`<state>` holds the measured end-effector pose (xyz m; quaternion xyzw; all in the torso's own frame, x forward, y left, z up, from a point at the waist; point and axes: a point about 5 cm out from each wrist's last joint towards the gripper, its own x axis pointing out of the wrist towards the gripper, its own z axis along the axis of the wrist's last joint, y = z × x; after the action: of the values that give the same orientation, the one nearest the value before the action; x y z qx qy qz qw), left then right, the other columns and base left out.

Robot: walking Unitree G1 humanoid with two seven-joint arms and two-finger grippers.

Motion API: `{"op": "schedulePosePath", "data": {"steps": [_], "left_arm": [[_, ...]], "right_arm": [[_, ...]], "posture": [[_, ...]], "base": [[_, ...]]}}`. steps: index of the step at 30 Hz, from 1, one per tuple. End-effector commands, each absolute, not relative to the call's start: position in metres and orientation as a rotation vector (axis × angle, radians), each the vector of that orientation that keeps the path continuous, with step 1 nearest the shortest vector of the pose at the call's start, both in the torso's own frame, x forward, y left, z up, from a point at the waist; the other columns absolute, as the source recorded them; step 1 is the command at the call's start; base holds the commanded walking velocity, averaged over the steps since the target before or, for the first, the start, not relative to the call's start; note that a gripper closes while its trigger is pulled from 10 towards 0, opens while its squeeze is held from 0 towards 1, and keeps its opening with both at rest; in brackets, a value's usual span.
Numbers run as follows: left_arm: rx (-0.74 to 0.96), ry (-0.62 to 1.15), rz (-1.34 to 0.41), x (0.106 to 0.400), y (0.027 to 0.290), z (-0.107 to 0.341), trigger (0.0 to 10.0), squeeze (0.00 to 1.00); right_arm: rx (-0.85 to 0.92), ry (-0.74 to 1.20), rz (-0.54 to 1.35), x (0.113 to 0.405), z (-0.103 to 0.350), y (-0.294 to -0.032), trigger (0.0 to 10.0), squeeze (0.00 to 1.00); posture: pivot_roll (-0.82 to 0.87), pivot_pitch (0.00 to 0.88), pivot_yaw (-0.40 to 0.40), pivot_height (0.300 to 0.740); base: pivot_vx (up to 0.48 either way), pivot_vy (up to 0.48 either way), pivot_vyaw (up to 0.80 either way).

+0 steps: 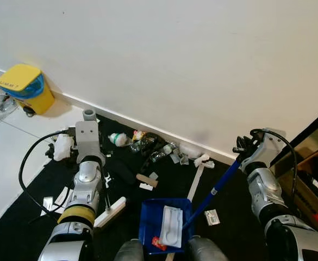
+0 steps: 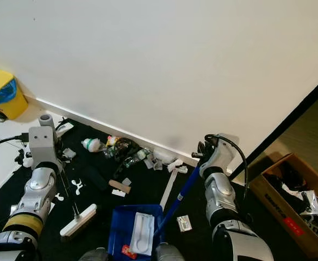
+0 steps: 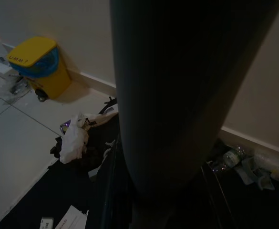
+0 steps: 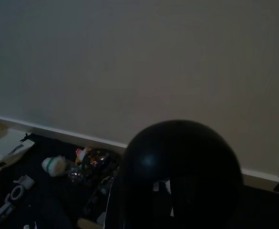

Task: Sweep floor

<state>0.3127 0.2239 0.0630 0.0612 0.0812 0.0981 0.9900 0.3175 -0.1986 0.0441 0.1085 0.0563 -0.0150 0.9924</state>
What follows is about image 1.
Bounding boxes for white blister pack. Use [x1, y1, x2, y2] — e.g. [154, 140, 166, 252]
[160, 206, 184, 248]

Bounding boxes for blue long-handled dustpan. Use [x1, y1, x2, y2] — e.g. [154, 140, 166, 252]
[138, 159, 242, 256]

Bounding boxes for small red packet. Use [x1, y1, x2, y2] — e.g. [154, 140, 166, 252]
[151, 237, 167, 252]

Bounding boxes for twisted white paper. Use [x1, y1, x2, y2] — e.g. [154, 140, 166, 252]
[194, 154, 215, 169]

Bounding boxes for white plastic bag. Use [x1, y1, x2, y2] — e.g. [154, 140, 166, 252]
[180, 142, 203, 159]

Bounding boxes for black door jamb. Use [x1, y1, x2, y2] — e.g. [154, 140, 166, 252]
[267, 104, 318, 166]

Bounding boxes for small white grey sachet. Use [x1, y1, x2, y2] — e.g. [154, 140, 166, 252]
[205, 209, 221, 227]

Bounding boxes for clear plastic bottle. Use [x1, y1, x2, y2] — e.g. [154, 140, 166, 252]
[151, 142, 179, 163]

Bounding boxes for brown cardboard box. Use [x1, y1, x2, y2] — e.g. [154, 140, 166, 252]
[276, 148, 318, 243]

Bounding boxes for crushed dark plastic bottle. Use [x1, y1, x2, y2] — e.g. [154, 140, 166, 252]
[130, 133, 162, 154]

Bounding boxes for small wooden block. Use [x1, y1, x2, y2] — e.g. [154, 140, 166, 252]
[136, 173, 159, 189]

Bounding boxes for grey right robot leg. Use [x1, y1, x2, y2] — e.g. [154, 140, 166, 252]
[189, 237, 230, 261]

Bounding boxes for grey robot leg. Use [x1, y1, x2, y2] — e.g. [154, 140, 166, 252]
[114, 239, 146, 261]
[189, 237, 230, 261]

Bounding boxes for black flat pouch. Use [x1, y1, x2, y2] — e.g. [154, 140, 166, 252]
[113, 162, 138, 185]

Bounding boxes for white bottle with green band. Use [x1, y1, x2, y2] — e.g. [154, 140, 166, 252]
[109, 133, 130, 148]

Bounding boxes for grey left robot leg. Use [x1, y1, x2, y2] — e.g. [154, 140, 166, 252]
[114, 239, 146, 261]

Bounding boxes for white paper sheets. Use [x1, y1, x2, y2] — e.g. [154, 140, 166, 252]
[53, 187, 71, 210]

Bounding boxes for small white packet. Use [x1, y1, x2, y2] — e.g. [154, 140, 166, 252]
[42, 197, 55, 212]

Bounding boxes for yellow bin with blue lid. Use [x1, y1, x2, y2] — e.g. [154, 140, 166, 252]
[0, 64, 56, 117]

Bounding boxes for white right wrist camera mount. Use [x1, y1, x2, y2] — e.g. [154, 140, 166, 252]
[250, 129, 285, 172]

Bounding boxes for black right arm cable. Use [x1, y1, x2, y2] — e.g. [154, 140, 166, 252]
[248, 128, 299, 210]

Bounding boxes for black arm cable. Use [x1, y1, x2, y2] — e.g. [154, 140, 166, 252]
[248, 128, 299, 210]
[18, 129, 77, 221]

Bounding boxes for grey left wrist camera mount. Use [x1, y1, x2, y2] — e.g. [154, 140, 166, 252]
[73, 121, 102, 164]

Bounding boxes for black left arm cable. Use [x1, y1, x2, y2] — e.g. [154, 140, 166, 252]
[18, 129, 77, 221]

